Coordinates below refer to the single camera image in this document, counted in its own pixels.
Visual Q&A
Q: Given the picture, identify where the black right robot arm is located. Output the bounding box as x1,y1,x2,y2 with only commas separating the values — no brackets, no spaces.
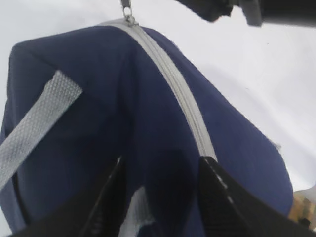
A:
178,0,316,27

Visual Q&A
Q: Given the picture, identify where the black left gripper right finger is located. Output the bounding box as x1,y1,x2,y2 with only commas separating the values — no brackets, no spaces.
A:
198,157,314,237

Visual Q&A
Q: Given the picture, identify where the navy blue lunch bag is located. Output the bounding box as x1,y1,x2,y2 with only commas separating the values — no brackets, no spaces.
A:
0,15,293,237

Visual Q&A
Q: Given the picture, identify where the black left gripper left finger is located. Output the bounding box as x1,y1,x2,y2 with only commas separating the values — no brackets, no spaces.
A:
14,158,126,237

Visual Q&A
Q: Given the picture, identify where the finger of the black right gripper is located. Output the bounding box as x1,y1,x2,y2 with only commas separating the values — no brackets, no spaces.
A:
177,0,233,22

